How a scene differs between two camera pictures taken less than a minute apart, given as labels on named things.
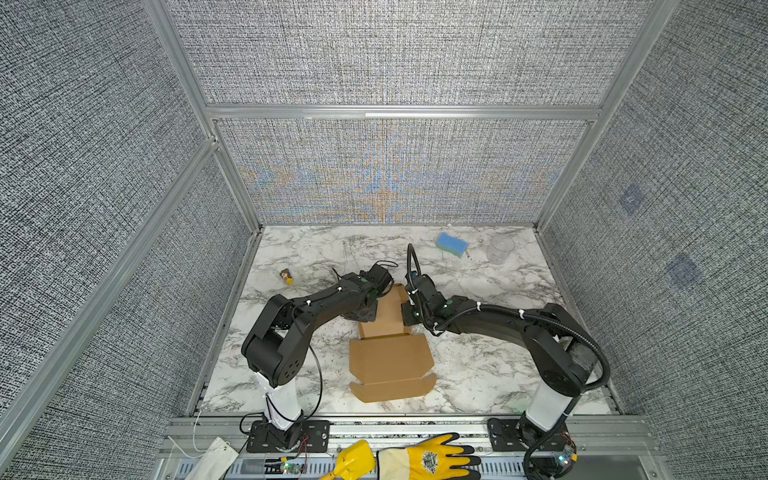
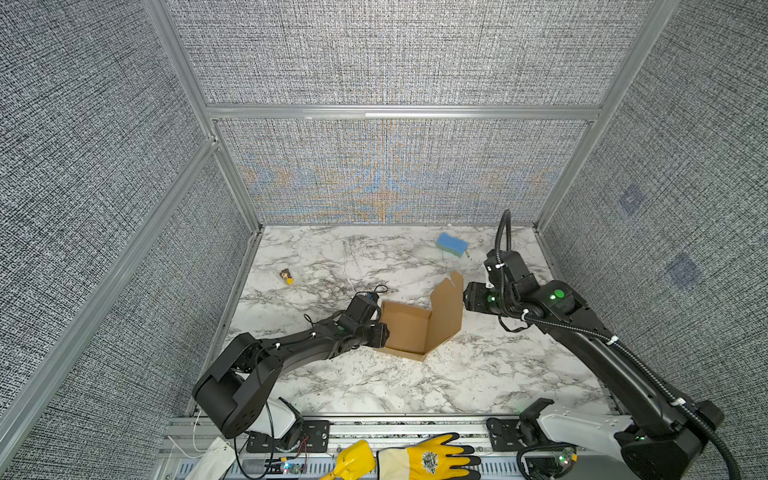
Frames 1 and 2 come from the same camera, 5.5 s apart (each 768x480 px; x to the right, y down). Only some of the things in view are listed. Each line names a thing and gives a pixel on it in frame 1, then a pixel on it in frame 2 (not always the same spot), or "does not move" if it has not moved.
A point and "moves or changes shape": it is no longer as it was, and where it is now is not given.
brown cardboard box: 389,361 moves or changes shape
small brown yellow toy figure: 286,276 does not move
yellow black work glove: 434,458 does not move
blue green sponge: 452,244 does not move
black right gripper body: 412,316 → 488,300
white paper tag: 215,462 does not move
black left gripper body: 365,316 → 373,336
